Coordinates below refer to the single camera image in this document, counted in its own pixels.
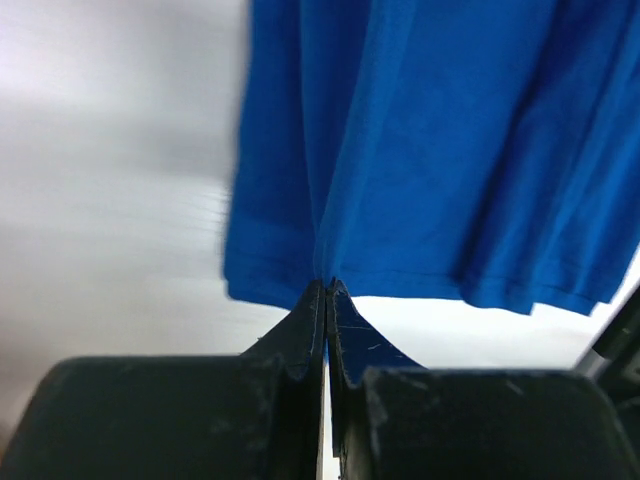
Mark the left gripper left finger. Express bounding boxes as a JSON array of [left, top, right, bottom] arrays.
[[1, 281, 325, 479]]

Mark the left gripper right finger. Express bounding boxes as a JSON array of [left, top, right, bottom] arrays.
[[326, 280, 639, 479]]

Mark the blue t shirt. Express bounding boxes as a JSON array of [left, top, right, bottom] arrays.
[[223, 1, 639, 315]]

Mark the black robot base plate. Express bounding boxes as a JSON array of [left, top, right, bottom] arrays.
[[574, 284, 640, 416]]

